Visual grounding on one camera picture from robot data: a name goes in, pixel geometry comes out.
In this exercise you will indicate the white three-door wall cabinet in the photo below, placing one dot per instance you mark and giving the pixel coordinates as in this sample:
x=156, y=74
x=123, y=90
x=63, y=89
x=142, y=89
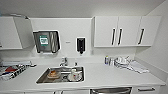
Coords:
x=128, y=23

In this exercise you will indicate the small dark utensil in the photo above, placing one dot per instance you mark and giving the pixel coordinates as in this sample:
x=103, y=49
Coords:
x=30, y=64

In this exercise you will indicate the stack of white dishes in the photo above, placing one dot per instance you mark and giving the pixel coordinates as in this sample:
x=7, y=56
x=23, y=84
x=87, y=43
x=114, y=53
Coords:
x=121, y=62

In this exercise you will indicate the steel paper towel dispenser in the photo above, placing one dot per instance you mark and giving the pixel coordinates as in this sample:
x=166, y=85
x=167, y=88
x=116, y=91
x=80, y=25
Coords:
x=45, y=40

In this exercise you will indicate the bowl with orange food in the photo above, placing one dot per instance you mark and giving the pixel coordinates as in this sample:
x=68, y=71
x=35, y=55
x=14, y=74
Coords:
x=52, y=74

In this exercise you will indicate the black wall soap dispenser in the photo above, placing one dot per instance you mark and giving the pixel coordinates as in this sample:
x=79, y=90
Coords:
x=80, y=45

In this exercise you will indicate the small metal sink dispenser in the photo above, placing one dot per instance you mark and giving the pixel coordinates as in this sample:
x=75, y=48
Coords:
x=75, y=63

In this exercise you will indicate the white base cabinet with doors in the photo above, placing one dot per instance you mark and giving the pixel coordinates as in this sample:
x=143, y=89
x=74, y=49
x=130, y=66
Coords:
x=33, y=92

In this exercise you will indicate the small wall label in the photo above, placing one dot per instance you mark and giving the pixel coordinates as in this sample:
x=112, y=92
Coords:
x=68, y=42

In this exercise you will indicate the chrome faucet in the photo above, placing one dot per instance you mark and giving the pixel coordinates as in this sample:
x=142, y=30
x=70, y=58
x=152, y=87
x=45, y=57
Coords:
x=64, y=62

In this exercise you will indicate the blue dish soap bottle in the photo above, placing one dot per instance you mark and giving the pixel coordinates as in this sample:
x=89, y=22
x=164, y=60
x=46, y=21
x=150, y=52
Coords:
x=107, y=60

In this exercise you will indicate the small white container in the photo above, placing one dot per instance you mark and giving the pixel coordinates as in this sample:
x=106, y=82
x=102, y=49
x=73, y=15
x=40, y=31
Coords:
x=111, y=61

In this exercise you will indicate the white drawer cabinet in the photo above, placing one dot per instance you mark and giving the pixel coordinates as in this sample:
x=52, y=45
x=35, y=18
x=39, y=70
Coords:
x=146, y=92

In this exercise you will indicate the stainless steel sink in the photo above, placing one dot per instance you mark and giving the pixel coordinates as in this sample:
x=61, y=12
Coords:
x=63, y=80

